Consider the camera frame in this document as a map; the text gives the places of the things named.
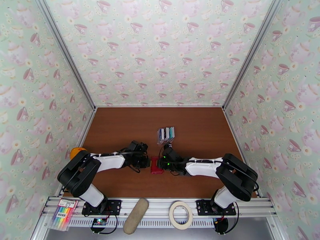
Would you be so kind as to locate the red leather card holder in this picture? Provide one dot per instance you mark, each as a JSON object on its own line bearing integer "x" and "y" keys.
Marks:
{"x": 156, "y": 166}

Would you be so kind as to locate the clear acrylic card stand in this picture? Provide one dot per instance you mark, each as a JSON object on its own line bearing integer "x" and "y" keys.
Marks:
{"x": 165, "y": 142}

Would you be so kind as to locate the teal credit card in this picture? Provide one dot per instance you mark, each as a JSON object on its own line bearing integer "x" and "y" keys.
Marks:
{"x": 171, "y": 133}

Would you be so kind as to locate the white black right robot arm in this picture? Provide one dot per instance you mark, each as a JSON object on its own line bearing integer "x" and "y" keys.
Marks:
{"x": 202, "y": 166}

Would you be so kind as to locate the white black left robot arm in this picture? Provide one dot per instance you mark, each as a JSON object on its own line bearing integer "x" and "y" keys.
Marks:
{"x": 110, "y": 160}

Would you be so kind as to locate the dark blue credit card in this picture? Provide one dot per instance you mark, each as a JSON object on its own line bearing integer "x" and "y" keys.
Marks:
{"x": 159, "y": 133}

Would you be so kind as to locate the white masking tape roll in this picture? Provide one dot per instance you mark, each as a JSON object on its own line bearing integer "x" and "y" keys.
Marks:
{"x": 171, "y": 214}

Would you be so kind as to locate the beige oblong stone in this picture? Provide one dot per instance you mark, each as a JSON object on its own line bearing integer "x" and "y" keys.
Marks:
{"x": 136, "y": 215}

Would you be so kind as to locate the cup with orange lid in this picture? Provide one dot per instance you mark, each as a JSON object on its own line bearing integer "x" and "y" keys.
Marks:
{"x": 76, "y": 152}

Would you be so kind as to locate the small circuit board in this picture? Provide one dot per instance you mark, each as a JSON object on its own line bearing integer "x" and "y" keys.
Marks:
{"x": 98, "y": 221}

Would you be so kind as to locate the pack of coloured markers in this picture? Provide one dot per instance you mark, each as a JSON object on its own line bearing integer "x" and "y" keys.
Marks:
{"x": 63, "y": 214}

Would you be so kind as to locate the aluminium front rail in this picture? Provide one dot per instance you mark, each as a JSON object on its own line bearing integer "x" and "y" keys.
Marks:
{"x": 160, "y": 209}

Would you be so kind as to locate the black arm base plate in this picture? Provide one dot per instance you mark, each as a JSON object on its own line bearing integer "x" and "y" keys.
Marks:
{"x": 113, "y": 206}
{"x": 203, "y": 206}

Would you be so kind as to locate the aluminium table side rail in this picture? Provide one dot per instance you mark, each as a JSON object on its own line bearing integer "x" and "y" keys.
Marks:
{"x": 88, "y": 126}

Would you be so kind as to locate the aluminium frame post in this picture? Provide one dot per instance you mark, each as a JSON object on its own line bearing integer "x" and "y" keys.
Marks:
{"x": 250, "y": 51}
{"x": 62, "y": 46}

